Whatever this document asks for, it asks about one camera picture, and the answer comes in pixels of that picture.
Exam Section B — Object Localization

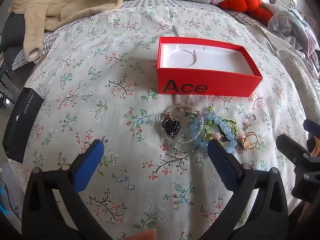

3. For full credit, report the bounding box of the crumpled light clothing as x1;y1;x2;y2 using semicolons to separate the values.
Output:
267;5;320;80

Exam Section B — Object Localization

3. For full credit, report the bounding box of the silver bead bracelet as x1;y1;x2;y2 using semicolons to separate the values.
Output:
164;103;204;145

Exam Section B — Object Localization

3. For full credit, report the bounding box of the thin green bead bracelet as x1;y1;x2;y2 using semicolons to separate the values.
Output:
172;112;208;153

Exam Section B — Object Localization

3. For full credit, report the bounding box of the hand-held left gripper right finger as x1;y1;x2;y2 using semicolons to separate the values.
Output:
200;139;290;240

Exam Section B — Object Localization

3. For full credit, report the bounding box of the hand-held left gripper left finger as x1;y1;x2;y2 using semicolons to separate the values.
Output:
21;139;113;240

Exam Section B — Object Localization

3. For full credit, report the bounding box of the blue bead bracelet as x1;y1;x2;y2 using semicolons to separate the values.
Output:
189;112;237;154

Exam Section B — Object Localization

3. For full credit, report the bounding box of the black rhinestone hair clip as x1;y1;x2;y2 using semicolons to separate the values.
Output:
161;119;182;137

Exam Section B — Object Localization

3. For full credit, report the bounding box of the orange plush toy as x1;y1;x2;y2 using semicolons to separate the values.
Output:
217;0;274;26

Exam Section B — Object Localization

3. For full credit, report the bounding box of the black rectangular box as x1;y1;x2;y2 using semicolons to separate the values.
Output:
2;87;44;163

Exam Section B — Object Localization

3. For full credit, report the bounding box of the gold ring with green stone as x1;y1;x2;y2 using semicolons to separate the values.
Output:
239;131;258;151

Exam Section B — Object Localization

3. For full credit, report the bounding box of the dark grey chair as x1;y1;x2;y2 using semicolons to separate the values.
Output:
0;12;25;85

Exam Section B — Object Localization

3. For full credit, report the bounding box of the green woven bracelet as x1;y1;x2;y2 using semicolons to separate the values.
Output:
204;107;238;145

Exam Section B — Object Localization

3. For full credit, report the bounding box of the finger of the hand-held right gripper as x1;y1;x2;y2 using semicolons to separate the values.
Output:
303;119;320;134
276;134;313;167

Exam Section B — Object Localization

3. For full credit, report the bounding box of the person's left hand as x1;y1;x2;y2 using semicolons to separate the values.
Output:
125;229;157;240

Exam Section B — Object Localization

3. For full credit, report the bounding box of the clear blue plastic bag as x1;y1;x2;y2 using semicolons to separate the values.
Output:
0;165;24;223

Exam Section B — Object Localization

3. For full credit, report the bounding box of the floral bedsheet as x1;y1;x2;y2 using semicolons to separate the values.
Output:
21;5;320;240

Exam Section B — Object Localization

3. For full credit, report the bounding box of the small silver ring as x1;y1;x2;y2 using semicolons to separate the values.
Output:
244;113;258;131

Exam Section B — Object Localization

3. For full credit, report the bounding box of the red cardboard box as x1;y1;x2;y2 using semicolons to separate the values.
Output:
157;37;263;97

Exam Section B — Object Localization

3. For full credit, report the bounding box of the beige fleece blanket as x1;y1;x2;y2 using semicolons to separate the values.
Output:
7;0;123;63

